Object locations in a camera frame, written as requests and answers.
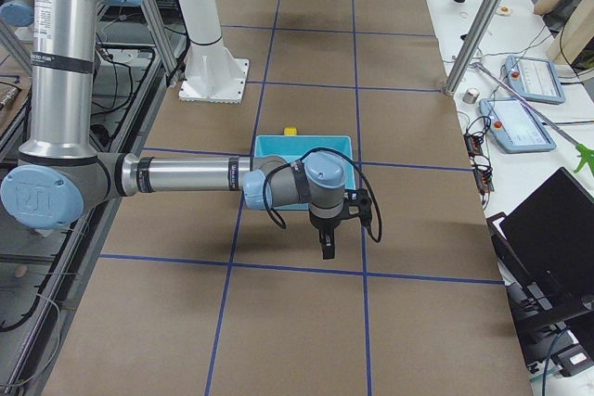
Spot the light blue plastic bin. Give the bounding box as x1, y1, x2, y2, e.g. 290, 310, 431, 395
251, 134, 358, 212

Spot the near blue teach pendant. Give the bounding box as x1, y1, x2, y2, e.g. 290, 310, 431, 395
479, 97, 556, 154

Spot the far blue teach pendant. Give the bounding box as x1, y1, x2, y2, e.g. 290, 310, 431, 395
503, 55, 565, 105

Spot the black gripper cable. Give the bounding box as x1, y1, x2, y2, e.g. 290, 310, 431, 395
261, 147, 384, 244

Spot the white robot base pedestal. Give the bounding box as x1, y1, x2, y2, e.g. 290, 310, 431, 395
178, 0, 250, 103

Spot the blue teach pendant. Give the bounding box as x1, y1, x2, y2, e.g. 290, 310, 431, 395
503, 55, 565, 105
479, 97, 556, 154

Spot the reacher grabber tool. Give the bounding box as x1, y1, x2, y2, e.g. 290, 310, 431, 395
469, 62, 594, 172

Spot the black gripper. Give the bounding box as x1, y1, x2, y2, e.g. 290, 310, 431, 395
309, 188, 372, 260

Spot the small metal cylinder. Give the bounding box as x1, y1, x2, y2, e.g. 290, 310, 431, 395
462, 88, 480, 104

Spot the black laptop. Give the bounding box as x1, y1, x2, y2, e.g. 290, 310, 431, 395
486, 166, 594, 323

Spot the yellow beetle toy car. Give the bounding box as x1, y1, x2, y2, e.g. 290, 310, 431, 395
283, 127, 299, 136

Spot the aluminium frame post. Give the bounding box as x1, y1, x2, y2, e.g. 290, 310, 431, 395
442, 0, 500, 96

